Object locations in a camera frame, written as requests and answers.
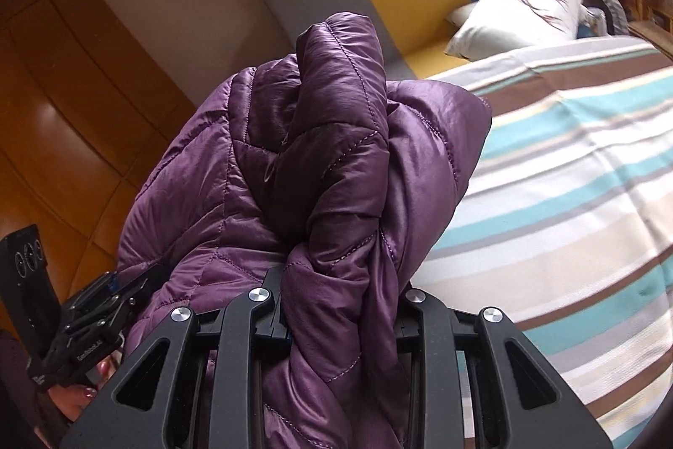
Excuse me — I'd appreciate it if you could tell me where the plain pale pillow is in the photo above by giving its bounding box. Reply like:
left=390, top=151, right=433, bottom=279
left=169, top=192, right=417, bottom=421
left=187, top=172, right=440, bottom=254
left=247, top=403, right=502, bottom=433
left=446, top=2, right=477, bottom=26

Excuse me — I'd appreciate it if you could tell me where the wooden wardrobe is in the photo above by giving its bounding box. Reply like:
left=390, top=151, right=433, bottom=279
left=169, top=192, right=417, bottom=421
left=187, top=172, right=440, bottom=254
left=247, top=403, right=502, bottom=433
left=0, top=0, right=198, bottom=339

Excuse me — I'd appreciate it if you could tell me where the grey padded bed rail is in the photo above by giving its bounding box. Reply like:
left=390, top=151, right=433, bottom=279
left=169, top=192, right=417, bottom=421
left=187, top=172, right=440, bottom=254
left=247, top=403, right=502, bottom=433
left=526, top=0, right=629, bottom=40

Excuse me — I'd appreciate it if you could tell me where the person's left hand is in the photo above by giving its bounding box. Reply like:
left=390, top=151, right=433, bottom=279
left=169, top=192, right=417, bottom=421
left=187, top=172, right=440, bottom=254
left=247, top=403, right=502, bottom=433
left=47, top=357, right=114, bottom=423

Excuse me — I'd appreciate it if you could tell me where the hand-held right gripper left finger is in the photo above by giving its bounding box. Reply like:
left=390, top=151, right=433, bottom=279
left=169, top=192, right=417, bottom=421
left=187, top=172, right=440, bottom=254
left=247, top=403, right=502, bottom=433
left=59, top=265, right=292, bottom=449

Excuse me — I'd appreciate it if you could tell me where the striped bed sheet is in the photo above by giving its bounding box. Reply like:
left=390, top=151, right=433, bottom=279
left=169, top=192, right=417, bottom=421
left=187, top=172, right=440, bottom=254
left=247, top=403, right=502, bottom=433
left=405, top=33, right=673, bottom=449

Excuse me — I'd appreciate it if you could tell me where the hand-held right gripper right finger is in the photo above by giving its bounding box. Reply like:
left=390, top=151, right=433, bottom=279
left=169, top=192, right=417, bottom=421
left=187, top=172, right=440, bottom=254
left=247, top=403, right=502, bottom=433
left=394, top=288, right=615, bottom=449

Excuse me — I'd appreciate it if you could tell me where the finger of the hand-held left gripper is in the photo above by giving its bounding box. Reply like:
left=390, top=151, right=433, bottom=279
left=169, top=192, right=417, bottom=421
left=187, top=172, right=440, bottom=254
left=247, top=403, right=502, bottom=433
left=62, top=264, right=165, bottom=350

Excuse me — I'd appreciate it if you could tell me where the purple down jacket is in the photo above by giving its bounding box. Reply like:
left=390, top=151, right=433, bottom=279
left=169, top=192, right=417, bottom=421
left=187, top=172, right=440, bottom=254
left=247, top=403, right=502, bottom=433
left=117, top=11, right=493, bottom=449

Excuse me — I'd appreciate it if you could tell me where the white printed pillow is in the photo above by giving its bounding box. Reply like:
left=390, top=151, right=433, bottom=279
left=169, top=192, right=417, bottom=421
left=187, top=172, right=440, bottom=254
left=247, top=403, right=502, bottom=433
left=446, top=0, right=587, bottom=61

